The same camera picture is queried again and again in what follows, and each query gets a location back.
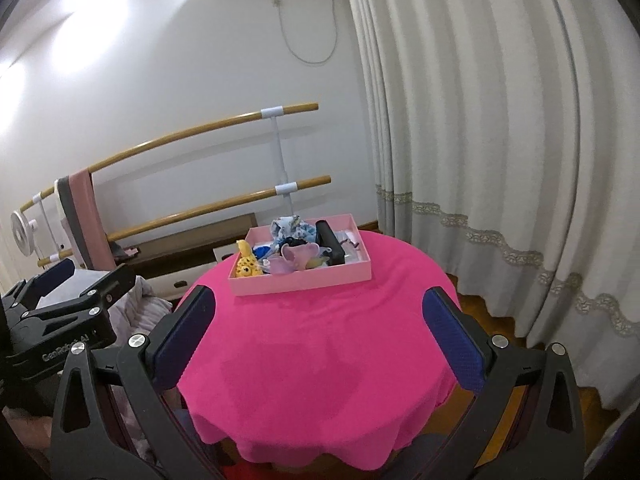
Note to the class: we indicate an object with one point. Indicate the royal blue sock bundle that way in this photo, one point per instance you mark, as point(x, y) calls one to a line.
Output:
point(261, 251)

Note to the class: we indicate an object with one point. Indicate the dark brown wooden board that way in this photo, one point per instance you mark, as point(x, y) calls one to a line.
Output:
point(210, 235)

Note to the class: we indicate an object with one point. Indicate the black soft case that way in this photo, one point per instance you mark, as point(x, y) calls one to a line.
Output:
point(330, 242)

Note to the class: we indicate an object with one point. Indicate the bag of cotton swabs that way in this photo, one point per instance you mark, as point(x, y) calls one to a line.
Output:
point(274, 264)

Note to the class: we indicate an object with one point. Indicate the white drawer unit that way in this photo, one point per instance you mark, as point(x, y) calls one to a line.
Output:
point(167, 275)

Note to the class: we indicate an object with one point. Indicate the white barre post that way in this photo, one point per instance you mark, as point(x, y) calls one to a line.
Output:
point(47, 220)
point(280, 150)

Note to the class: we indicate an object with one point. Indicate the pink hanging mat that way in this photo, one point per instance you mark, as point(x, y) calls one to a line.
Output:
point(85, 220)

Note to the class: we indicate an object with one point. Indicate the white fan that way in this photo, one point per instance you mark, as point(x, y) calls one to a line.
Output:
point(22, 230)

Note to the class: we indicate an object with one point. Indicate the long wooden barre rail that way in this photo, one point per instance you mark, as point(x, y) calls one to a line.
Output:
point(200, 127)

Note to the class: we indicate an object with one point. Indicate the pink cardboard box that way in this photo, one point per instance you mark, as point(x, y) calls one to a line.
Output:
point(300, 285)

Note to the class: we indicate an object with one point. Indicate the cream curtain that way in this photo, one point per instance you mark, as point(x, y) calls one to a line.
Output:
point(500, 135)

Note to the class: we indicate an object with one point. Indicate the pale pink quilted bedding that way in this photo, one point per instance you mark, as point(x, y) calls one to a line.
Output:
point(147, 305)

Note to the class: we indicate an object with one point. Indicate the navy crochet pouch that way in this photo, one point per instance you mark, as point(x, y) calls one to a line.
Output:
point(297, 242)

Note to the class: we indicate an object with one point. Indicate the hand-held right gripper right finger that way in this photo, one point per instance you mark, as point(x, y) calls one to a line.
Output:
point(452, 340)

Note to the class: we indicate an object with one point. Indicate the pink tablecloth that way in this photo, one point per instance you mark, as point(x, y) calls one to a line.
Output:
point(325, 360)

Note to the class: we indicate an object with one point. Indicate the yellow plush toy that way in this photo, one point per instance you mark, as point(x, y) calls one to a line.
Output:
point(248, 262)

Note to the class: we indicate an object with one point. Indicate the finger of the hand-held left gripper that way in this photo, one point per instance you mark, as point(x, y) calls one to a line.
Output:
point(60, 272)
point(112, 285)

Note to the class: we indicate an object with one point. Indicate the white quilted bedding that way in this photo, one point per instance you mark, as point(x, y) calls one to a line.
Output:
point(85, 280)

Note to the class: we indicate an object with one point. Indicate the short wooden barre rail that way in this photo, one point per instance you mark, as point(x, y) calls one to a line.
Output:
point(225, 205)

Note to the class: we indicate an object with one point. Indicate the light blue printed cloth bundle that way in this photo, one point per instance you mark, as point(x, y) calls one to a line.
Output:
point(292, 227)

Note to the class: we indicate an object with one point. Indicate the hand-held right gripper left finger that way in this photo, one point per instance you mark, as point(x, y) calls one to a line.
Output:
point(185, 335)

